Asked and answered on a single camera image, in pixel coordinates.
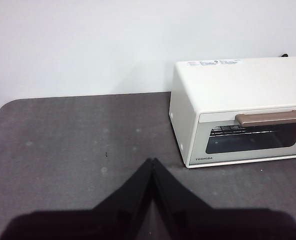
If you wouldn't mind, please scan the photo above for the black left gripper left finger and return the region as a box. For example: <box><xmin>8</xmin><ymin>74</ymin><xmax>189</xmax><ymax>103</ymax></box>
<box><xmin>0</xmin><ymin>158</ymin><xmax>154</xmax><ymax>240</ymax></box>

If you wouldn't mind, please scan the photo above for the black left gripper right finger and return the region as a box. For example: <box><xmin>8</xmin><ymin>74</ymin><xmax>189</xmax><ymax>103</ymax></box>
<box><xmin>152</xmin><ymin>157</ymin><xmax>296</xmax><ymax>240</ymax></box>

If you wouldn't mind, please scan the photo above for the glass oven door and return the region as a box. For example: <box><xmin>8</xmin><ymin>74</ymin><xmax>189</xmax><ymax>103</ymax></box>
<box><xmin>195</xmin><ymin>106</ymin><xmax>296</xmax><ymax>165</ymax></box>

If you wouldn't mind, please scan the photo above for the beige oven door handle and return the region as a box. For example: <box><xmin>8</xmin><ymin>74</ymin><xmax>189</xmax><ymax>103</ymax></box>
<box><xmin>235</xmin><ymin>109</ymin><xmax>296</xmax><ymax>127</ymax></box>

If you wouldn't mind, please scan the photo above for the white toaster oven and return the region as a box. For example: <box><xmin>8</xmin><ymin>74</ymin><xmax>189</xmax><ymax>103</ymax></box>
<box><xmin>168</xmin><ymin>56</ymin><xmax>296</xmax><ymax>170</ymax></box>

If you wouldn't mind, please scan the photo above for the metal wire oven rack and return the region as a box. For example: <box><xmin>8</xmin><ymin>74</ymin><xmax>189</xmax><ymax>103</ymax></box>
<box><xmin>211</xmin><ymin>124</ymin><xmax>296</xmax><ymax>137</ymax></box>

